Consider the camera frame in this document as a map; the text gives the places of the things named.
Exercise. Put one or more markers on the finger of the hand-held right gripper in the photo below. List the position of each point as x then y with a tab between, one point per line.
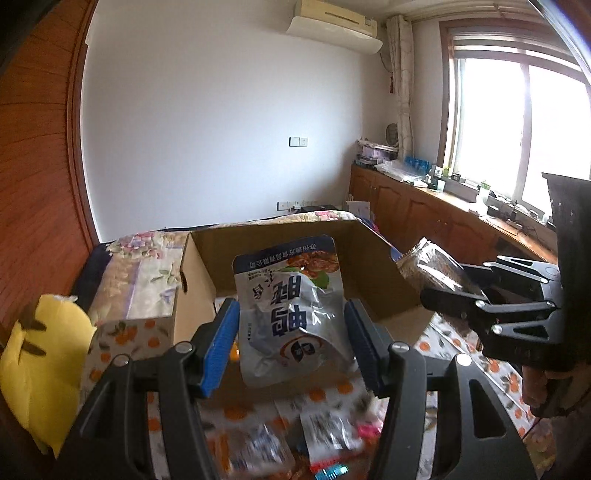
521	272
452	302

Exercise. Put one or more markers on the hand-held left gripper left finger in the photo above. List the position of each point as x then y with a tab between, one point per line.
221	350

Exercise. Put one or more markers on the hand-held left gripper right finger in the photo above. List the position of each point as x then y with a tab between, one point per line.
361	346

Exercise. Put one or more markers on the clear bag of snacks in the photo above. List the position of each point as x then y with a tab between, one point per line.
429	263

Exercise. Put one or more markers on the white snack pouch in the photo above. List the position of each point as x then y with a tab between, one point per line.
286	295

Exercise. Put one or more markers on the brown cardboard box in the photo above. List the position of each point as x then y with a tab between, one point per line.
369	258

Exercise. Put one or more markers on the blue foil snack packet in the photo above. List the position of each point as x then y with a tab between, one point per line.
330	473

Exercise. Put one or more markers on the person's right hand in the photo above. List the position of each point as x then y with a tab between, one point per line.
534	385

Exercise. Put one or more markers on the orange print cloth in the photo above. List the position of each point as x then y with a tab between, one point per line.
461	350

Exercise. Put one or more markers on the pink candy wrapper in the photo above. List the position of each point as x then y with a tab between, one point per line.
369	431

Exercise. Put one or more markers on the small white snack packet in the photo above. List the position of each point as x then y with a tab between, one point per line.
330	434

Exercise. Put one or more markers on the long wooden cabinet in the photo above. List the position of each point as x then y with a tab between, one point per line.
415	207

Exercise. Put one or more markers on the small clear snack packets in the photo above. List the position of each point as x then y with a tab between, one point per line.
261	450

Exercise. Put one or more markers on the floral quilt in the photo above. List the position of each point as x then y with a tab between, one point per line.
138	267

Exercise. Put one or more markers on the white paper bag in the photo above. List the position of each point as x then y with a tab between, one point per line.
358	210

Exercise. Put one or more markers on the clear plastic bags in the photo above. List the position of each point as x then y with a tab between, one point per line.
399	170

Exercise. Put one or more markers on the row of blue bottles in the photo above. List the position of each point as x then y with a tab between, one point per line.
415	162

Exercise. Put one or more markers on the stack of boxes and papers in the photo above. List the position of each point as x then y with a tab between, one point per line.
374	152

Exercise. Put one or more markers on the round hand fan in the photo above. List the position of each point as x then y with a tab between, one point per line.
392	134

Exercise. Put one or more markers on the yellow plush pillow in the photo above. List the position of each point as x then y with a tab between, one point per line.
41	369

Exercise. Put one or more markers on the patterned beige curtain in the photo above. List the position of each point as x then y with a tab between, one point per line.
402	83

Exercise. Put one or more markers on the reddish wooden wardrobe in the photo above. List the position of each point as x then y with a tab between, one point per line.
37	184

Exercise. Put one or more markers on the white air conditioner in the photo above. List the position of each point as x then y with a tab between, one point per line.
332	27

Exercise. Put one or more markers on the white wall switch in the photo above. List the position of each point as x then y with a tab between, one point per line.
298	141

